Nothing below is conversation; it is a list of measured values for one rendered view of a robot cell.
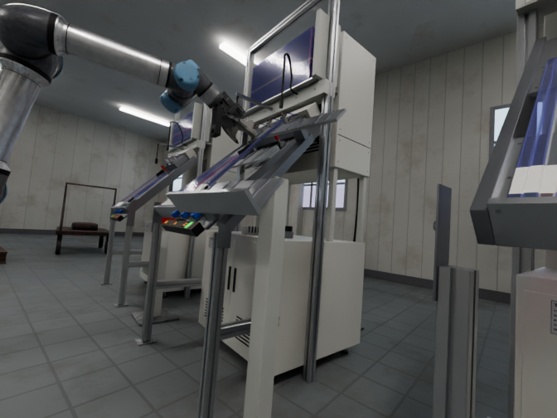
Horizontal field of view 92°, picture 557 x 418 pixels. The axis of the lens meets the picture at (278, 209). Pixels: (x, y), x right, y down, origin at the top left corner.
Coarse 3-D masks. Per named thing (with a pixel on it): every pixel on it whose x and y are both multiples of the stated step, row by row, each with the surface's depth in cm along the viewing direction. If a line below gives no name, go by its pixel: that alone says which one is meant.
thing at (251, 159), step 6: (276, 144) 133; (258, 150) 143; (264, 150) 135; (270, 150) 129; (276, 150) 123; (252, 156) 138; (258, 156) 132; (270, 156) 119; (240, 162) 141; (246, 162) 134; (252, 162) 128; (264, 162) 133; (246, 168) 143
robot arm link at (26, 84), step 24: (0, 72) 72; (24, 72) 73; (48, 72) 77; (0, 96) 70; (24, 96) 74; (0, 120) 70; (24, 120) 76; (0, 144) 71; (0, 168) 71; (0, 192) 73
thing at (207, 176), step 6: (234, 156) 159; (222, 162) 162; (228, 162) 152; (216, 168) 153; (222, 168) 144; (204, 174) 157; (210, 174) 148; (198, 180) 151; (204, 180) 142; (186, 186) 154; (192, 186) 145; (198, 186) 137; (162, 204) 144; (168, 204) 136
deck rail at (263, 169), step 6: (318, 126) 128; (312, 132) 125; (318, 132) 128; (288, 144) 116; (282, 150) 113; (276, 156) 111; (270, 162) 109; (258, 168) 107; (264, 168) 107; (252, 174) 104; (258, 174) 105; (246, 180) 102; (216, 216) 94
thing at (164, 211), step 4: (156, 208) 143; (160, 208) 137; (164, 208) 132; (168, 208) 127; (172, 208) 123; (176, 208) 119; (160, 212) 143; (164, 212) 137; (168, 212) 132; (180, 212) 119; (192, 212) 108; (164, 216) 143; (168, 216) 137; (172, 216) 132; (180, 216) 124; (200, 216) 106; (204, 216) 103; (208, 216) 100; (212, 216) 97; (200, 220) 108; (204, 220) 105; (208, 220) 102
